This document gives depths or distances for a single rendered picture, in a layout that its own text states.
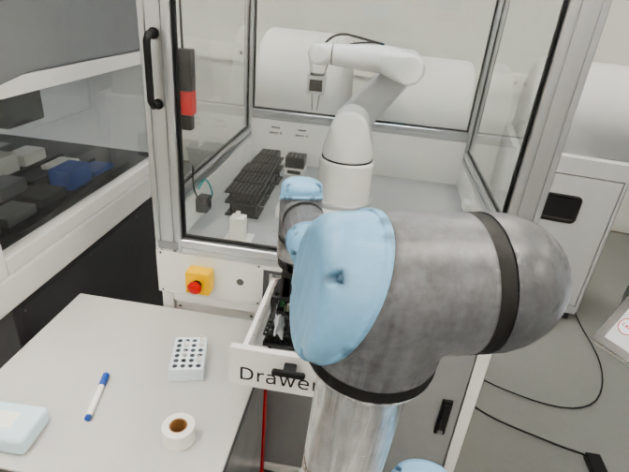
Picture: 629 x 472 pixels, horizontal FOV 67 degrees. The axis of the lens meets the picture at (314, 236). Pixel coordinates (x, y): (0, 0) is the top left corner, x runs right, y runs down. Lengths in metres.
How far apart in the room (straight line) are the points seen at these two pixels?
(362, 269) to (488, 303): 0.09
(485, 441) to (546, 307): 1.96
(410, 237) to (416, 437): 1.45
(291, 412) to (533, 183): 1.06
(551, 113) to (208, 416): 1.04
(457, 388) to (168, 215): 1.01
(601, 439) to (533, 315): 2.24
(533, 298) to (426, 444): 1.43
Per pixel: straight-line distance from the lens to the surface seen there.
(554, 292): 0.39
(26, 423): 1.21
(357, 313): 0.32
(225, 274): 1.41
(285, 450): 1.87
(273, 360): 1.09
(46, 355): 1.43
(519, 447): 2.38
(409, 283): 0.32
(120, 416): 1.22
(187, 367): 1.25
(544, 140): 1.23
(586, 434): 2.59
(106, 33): 1.81
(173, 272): 1.47
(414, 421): 1.70
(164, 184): 1.35
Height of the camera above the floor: 1.64
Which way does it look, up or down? 27 degrees down
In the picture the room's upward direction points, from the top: 5 degrees clockwise
